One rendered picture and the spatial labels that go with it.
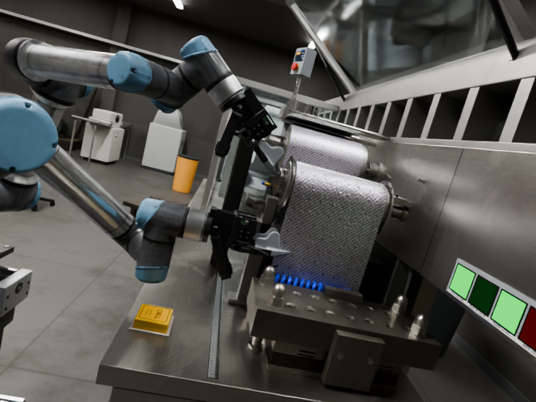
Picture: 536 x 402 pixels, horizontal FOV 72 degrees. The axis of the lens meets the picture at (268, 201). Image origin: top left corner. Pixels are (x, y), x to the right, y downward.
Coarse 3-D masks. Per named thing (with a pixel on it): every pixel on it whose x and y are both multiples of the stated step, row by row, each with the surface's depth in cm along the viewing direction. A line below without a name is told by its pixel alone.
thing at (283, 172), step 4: (280, 168) 93; (280, 172) 92; (284, 172) 91; (288, 172) 91; (280, 176) 90; (284, 176) 91; (276, 180) 95; (280, 180) 90; (284, 180) 90; (276, 184) 93; (280, 184) 90; (284, 184) 90; (276, 188) 92; (280, 188) 90; (284, 188) 90; (276, 192) 91; (280, 192) 91; (276, 196) 93; (280, 196) 92
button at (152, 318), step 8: (144, 304) 83; (144, 312) 80; (152, 312) 81; (160, 312) 81; (168, 312) 82; (136, 320) 77; (144, 320) 77; (152, 320) 78; (160, 320) 78; (168, 320) 79; (136, 328) 77; (144, 328) 77; (152, 328) 77; (160, 328) 77
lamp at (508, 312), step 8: (504, 296) 60; (512, 296) 58; (504, 304) 59; (512, 304) 58; (520, 304) 57; (496, 312) 61; (504, 312) 59; (512, 312) 58; (520, 312) 56; (496, 320) 60; (504, 320) 59; (512, 320) 57; (512, 328) 57
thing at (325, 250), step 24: (288, 216) 89; (312, 216) 90; (288, 240) 90; (312, 240) 91; (336, 240) 91; (360, 240) 92; (288, 264) 91; (312, 264) 92; (336, 264) 93; (360, 264) 93
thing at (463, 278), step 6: (456, 270) 72; (462, 270) 71; (468, 270) 69; (456, 276) 72; (462, 276) 70; (468, 276) 69; (456, 282) 71; (462, 282) 70; (468, 282) 68; (456, 288) 71; (462, 288) 70; (468, 288) 68; (462, 294) 69
